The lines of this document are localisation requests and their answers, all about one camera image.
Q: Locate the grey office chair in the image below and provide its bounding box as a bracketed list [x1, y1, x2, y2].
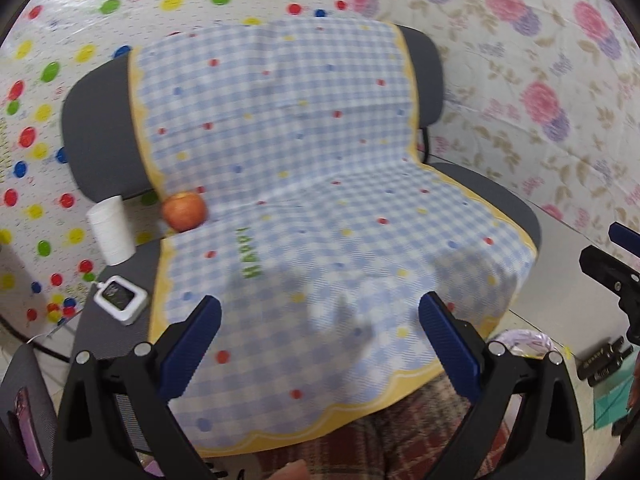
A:
[62, 26, 542, 359]

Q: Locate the person's left hand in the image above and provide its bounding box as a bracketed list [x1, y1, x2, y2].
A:
[268, 460, 310, 480]

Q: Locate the person's right hand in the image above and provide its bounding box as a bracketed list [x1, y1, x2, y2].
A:
[627, 353, 640, 410]

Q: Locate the white paper roll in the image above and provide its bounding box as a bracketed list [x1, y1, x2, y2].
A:
[87, 195, 136, 266]

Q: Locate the pink bag trash bin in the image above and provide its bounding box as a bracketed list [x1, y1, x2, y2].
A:
[494, 330, 562, 359]

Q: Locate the floral wall sheet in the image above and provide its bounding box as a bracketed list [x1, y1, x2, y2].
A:
[352, 0, 639, 243]

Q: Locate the blue checkered plastic cloth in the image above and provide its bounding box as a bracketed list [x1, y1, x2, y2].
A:
[128, 18, 537, 457]

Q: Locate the teal paper bag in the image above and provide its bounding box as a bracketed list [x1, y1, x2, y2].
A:
[593, 374, 634, 429]

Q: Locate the white digital timer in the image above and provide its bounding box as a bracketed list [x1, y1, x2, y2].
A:
[93, 275, 150, 326]

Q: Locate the red apple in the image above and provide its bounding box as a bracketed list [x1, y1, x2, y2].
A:
[160, 192, 208, 232]

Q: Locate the balloon dot wall sheet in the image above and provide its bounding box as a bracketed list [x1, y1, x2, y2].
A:
[0, 0, 362, 331]

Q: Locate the red plaid trousers leg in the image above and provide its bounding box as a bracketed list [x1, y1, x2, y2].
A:
[249, 374, 511, 480]

